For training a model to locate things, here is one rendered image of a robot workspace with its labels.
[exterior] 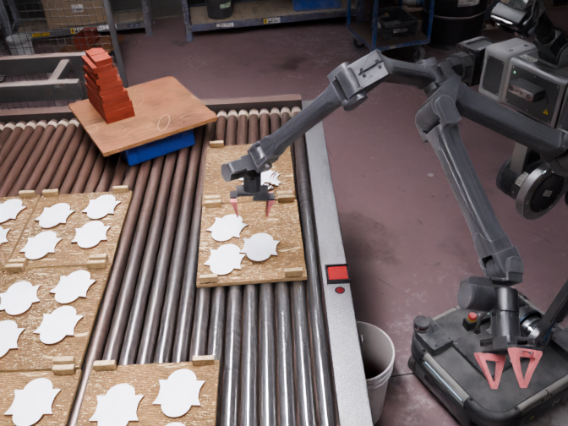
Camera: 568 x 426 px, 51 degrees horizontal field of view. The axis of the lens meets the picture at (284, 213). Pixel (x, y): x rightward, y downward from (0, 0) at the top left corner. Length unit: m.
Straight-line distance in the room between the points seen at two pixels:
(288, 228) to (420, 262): 1.42
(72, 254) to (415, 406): 1.56
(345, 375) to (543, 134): 0.79
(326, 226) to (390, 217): 1.56
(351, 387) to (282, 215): 0.74
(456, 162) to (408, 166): 2.73
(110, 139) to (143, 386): 1.16
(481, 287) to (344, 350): 0.54
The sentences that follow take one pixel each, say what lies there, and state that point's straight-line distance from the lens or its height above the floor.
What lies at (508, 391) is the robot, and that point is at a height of 0.24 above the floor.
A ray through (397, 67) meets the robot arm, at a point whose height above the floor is 1.57.
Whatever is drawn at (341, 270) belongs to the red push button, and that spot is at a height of 0.93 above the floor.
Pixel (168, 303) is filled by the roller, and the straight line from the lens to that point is 1.87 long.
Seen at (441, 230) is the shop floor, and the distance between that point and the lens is 3.58.
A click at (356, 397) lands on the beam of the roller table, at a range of 1.62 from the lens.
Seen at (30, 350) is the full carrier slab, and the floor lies 0.94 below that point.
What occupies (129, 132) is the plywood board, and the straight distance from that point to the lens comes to 2.53.
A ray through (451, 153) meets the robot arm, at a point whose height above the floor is 1.52.
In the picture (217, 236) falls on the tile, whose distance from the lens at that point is 2.04.
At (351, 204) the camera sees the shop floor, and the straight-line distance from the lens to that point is 3.71.
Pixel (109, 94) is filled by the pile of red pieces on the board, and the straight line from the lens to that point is 2.57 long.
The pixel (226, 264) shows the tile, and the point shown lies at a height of 0.94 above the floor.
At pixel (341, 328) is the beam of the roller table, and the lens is 1.76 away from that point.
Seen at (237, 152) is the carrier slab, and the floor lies 0.94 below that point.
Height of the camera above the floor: 2.24
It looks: 38 degrees down
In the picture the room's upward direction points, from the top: 3 degrees counter-clockwise
